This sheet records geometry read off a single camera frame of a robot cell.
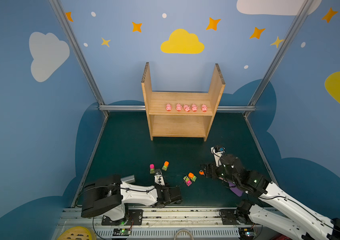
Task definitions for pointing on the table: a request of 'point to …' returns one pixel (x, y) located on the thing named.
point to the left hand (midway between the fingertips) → (166, 187)
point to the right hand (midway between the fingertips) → (208, 162)
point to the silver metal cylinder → (129, 179)
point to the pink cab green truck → (152, 168)
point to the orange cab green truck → (166, 164)
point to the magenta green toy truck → (187, 181)
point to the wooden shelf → (182, 114)
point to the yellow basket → (75, 233)
